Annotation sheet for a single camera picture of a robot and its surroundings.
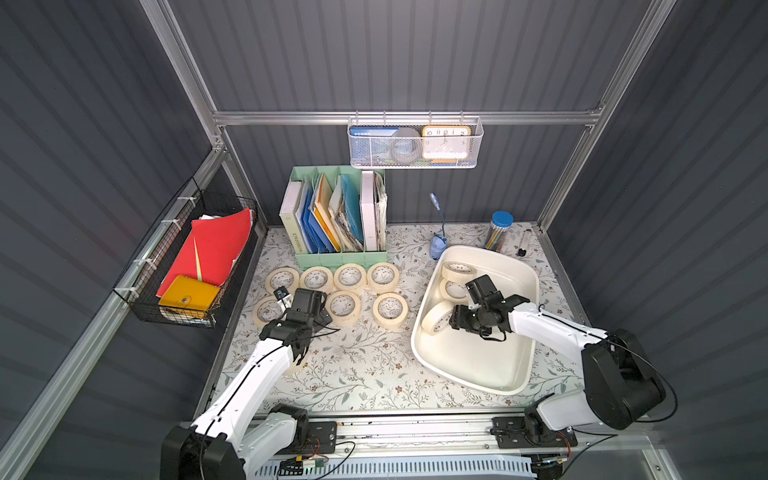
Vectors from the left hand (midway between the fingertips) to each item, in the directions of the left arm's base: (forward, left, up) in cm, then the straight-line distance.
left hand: (305, 317), depth 83 cm
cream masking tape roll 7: (+21, -48, -7) cm, 52 cm away
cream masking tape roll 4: (+21, -22, -11) cm, 32 cm away
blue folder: (+27, 0, +3) cm, 27 cm away
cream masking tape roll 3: (+22, -10, -11) cm, 26 cm away
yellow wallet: (-4, +20, +20) cm, 29 cm away
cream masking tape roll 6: (+8, -24, -11) cm, 28 cm away
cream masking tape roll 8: (+13, -45, -6) cm, 47 cm away
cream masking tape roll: (+22, +14, -11) cm, 28 cm away
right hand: (+2, -46, -7) cm, 47 cm away
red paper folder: (+9, +20, +20) cm, 30 cm away
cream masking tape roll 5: (+10, -8, -11) cm, 17 cm away
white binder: (+31, -18, +13) cm, 38 cm away
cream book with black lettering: (+27, +7, +15) cm, 31 cm away
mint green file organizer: (+26, -4, -8) cm, 28 cm away
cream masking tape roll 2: (+21, +2, -11) cm, 24 cm away
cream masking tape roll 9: (0, -37, -2) cm, 37 cm away
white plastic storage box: (-11, -55, -9) cm, 57 cm away
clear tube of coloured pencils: (+30, -60, +8) cm, 68 cm away
